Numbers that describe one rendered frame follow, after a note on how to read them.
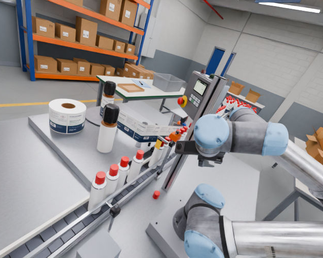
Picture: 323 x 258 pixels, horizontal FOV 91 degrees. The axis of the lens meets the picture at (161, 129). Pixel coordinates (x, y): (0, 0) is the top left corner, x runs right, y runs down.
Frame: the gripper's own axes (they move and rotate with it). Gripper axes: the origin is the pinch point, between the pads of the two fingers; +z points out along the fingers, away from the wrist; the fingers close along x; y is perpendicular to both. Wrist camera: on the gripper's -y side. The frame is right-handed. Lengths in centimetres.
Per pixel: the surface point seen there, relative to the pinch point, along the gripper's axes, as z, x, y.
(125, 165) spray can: -6.8, -10.5, -29.7
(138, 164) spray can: 1.3, -8.7, -27.9
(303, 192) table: 121, 3, 94
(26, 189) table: -12, -29, -70
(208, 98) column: -9.6, 22.2, -0.2
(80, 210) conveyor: -8, -31, -43
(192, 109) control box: -2.8, 19.9, -6.7
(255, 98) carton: 449, 301, 131
